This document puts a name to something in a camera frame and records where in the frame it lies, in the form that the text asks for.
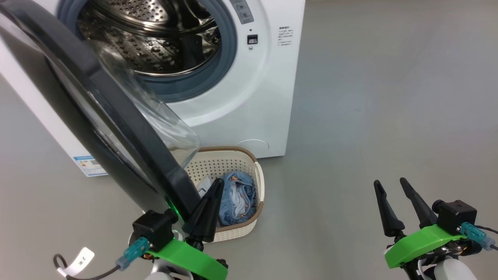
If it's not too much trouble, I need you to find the black round glass washer door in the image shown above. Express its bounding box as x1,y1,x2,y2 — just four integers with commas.
0,0,202,224

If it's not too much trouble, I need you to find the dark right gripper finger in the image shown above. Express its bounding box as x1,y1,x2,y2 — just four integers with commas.
400,177,438,229
373,180,405,238

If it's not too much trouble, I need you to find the blue energy label sticker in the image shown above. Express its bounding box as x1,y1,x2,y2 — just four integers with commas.
73,156,109,177

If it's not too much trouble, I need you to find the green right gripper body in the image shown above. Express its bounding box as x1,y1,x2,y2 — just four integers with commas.
384,224,483,280

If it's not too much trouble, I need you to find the cream perforated laundry basket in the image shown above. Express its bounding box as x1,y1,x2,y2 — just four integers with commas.
183,147,265,243

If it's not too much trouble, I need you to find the round white filter cover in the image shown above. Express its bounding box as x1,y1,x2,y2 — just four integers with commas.
235,139,270,152

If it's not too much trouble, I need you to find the white front-load washing machine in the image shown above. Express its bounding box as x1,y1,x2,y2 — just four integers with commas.
0,0,306,177

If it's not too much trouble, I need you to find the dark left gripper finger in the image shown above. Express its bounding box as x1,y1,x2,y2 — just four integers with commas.
182,178,225,244

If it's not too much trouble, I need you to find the stainless steel washing machine drum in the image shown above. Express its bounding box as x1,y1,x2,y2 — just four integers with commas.
76,0,222,77

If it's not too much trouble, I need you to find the blue denim garment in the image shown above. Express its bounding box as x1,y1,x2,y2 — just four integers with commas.
217,171,258,227

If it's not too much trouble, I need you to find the white paper cable tag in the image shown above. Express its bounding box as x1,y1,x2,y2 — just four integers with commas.
63,247,95,278

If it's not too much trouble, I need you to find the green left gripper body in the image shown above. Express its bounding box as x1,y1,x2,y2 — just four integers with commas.
146,233,229,280

